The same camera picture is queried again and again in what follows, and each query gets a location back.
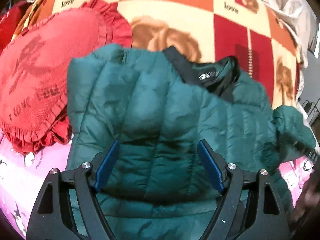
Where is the green quilted puffer jacket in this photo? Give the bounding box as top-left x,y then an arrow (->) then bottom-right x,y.
67,44 -> 316,239

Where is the red clothes pile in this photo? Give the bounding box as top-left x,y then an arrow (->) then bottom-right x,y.
0,1 -> 30,52

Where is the right hand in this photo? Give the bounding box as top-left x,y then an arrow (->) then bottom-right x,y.
289,171 -> 319,231

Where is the pink penguin blanket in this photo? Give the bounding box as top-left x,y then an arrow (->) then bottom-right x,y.
0,132 -> 316,238

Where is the red heart ruffled pillow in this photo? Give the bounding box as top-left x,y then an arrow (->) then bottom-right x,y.
1,0 -> 132,155

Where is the orange red rose blanket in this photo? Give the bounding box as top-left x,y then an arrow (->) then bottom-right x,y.
16,0 -> 301,108

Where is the beige floral bedding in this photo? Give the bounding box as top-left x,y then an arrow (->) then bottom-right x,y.
267,0 -> 311,68

